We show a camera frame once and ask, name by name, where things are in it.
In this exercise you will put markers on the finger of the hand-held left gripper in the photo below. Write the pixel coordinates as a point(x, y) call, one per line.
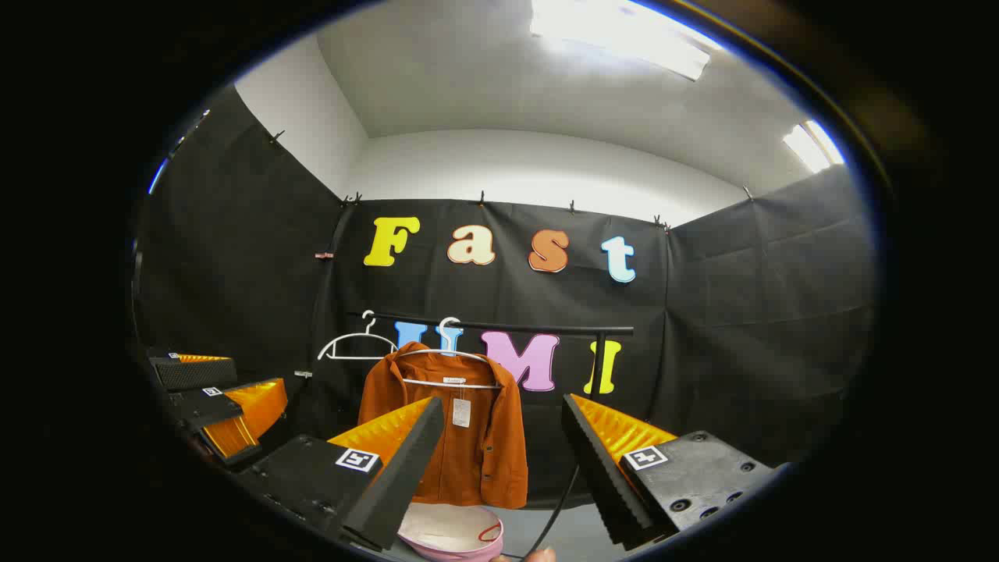
point(211, 406)
point(195, 375)

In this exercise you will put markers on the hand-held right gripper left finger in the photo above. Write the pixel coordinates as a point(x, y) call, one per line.
point(406, 468)

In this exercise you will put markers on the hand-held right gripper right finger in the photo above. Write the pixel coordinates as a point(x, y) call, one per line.
point(601, 468)

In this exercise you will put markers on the pink laundry hamper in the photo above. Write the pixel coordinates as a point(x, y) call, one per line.
point(445, 531)

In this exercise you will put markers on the orange jacket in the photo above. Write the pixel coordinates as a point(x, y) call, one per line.
point(492, 460)

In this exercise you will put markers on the large white clothes hanger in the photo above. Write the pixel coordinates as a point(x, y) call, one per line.
point(425, 382)

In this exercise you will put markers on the small white clothes hanger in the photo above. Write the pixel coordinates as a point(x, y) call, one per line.
point(357, 336)

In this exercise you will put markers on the black clothes rack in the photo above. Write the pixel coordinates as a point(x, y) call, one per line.
point(546, 326)

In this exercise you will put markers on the small ceiling light panel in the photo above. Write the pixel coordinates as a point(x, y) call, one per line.
point(812, 147)

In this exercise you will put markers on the large ceiling light panel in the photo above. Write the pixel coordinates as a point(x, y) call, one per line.
point(624, 31)

